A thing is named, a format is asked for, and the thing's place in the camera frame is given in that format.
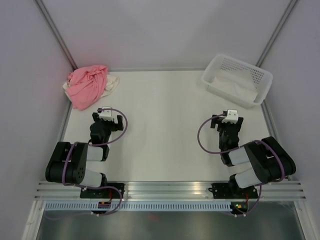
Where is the aluminium mounting rail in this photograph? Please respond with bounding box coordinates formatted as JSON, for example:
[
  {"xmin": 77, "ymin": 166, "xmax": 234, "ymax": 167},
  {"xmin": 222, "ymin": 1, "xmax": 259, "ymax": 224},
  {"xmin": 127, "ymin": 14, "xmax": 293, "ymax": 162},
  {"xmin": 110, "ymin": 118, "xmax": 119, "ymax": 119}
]
[{"xmin": 33, "ymin": 180, "xmax": 306, "ymax": 202}]

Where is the pink t-shirt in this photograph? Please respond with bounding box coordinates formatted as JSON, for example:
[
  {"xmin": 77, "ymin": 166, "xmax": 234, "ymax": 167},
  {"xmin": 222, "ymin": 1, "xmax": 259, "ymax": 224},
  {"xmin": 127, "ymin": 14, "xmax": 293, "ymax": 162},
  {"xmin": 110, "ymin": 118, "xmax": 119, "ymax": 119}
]
[{"xmin": 65, "ymin": 65, "xmax": 108, "ymax": 111}]

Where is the left aluminium frame post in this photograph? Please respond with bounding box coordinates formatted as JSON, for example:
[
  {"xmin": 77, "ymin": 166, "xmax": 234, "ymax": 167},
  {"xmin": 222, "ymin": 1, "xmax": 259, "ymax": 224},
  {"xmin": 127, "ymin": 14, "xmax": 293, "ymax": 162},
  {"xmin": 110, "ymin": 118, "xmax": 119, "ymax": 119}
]
[{"xmin": 33, "ymin": 0, "xmax": 78, "ymax": 70}]

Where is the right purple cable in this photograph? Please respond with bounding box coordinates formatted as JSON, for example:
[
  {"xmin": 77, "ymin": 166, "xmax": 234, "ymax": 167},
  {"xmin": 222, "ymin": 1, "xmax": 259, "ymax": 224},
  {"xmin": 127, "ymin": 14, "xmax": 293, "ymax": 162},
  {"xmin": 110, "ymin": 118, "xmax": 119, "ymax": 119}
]
[{"xmin": 197, "ymin": 112, "xmax": 286, "ymax": 187}]

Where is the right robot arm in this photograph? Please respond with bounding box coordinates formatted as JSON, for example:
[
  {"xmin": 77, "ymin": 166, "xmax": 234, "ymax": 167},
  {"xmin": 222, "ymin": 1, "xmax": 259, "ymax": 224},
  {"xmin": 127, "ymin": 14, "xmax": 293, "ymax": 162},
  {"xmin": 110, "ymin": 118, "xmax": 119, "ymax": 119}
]
[{"xmin": 210, "ymin": 115, "xmax": 297, "ymax": 198}]

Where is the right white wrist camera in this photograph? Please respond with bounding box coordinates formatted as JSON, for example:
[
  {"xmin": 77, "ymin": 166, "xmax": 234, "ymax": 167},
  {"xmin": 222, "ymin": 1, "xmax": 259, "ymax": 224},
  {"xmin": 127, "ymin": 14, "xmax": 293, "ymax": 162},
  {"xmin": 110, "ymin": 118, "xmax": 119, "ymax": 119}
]
[{"xmin": 221, "ymin": 109, "xmax": 239, "ymax": 124}]

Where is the cream white t-shirt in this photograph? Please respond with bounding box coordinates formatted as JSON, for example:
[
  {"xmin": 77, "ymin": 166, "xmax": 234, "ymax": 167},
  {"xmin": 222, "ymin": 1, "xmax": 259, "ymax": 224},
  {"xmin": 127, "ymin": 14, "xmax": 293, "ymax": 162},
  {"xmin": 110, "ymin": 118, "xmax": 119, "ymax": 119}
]
[{"xmin": 62, "ymin": 74, "xmax": 120, "ymax": 100}]

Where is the purple cable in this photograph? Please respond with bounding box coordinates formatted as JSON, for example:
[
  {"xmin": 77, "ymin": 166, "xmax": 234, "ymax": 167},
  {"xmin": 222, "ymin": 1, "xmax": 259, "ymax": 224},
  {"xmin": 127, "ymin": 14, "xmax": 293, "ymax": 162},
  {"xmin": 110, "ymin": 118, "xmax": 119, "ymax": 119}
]
[
  {"xmin": 61, "ymin": 107, "xmax": 129, "ymax": 186},
  {"xmin": 197, "ymin": 112, "xmax": 286, "ymax": 187}
]

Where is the white cloth in basket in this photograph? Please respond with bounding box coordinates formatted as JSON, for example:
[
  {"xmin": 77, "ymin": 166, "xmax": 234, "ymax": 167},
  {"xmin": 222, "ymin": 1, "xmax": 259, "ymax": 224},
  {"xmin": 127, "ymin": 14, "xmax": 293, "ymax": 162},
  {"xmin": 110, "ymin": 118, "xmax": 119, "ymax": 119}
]
[{"xmin": 211, "ymin": 72, "xmax": 258, "ymax": 102}]

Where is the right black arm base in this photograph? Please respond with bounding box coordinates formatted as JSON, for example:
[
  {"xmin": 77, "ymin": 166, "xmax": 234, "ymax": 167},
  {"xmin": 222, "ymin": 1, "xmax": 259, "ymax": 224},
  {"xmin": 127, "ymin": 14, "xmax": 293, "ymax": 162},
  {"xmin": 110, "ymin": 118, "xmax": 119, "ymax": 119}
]
[{"xmin": 208, "ymin": 182, "xmax": 258, "ymax": 200}]

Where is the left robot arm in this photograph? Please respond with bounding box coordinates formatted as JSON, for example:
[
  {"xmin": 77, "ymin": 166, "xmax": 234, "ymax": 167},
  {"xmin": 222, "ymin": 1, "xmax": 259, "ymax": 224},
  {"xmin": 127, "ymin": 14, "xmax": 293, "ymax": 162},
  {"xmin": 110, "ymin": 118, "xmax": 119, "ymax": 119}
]
[{"xmin": 45, "ymin": 107, "xmax": 128, "ymax": 198}]

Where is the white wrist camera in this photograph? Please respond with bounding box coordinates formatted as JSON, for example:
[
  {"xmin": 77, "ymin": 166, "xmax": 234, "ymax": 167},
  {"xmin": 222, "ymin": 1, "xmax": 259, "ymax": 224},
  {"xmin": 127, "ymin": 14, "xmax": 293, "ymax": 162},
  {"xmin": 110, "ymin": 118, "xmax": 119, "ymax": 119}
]
[
  {"xmin": 221, "ymin": 109, "xmax": 239, "ymax": 124},
  {"xmin": 98, "ymin": 106, "xmax": 114, "ymax": 121}
]

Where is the white plastic basket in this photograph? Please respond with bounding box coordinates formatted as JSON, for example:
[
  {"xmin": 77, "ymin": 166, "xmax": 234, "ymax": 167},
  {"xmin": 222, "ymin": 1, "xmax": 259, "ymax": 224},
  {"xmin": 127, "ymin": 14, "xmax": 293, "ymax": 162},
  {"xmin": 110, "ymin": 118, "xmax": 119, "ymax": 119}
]
[{"xmin": 201, "ymin": 54, "xmax": 273, "ymax": 109}]

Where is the white slotted cable duct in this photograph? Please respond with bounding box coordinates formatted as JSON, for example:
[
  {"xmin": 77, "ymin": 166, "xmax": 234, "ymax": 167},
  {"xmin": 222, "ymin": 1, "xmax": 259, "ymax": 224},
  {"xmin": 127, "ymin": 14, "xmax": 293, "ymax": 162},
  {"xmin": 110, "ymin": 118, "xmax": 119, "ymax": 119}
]
[{"xmin": 45, "ymin": 201, "xmax": 232, "ymax": 212}]

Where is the aluminium frame post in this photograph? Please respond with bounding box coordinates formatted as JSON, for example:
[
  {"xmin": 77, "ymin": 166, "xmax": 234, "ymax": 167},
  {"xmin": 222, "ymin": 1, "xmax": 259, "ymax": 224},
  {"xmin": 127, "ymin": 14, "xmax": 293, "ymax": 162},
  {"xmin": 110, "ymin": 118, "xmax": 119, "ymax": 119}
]
[
  {"xmin": 255, "ymin": 0, "xmax": 300, "ymax": 68},
  {"xmin": 33, "ymin": 0, "xmax": 78, "ymax": 70}
]

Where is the right aluminium frame post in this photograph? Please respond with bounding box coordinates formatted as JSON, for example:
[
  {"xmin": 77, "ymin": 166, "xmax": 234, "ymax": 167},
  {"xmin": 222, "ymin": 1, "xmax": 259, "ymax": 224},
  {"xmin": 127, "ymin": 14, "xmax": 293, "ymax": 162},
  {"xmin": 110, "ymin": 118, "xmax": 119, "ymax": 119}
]
[{"xmin": 255, "ymin": 0, "xmax": 300, "ymax": 68}]

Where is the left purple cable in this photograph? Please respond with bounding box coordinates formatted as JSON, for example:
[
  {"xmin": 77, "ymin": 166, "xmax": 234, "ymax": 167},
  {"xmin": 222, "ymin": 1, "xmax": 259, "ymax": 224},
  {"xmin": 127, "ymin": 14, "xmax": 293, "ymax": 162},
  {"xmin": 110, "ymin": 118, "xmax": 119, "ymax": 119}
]
[{"xmin": 61, "ymin": 107, "xmax": 129, "ymax": 186}]

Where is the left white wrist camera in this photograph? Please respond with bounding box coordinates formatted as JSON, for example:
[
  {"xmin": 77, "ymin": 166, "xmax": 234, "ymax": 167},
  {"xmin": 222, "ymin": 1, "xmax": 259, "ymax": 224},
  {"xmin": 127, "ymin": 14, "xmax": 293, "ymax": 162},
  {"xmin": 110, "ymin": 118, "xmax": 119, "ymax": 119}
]
[{"xmin": 98, "ymin": 106, "xmax": 114, "ymax": 121}]

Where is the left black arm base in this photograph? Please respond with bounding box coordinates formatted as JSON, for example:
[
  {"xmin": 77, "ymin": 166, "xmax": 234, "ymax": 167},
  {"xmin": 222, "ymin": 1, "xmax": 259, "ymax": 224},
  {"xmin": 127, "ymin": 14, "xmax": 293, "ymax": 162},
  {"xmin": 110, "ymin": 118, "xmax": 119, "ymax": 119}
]
[{"xmin": 80, "ymin": 182, "xmax": 125, "ymax": 199}]

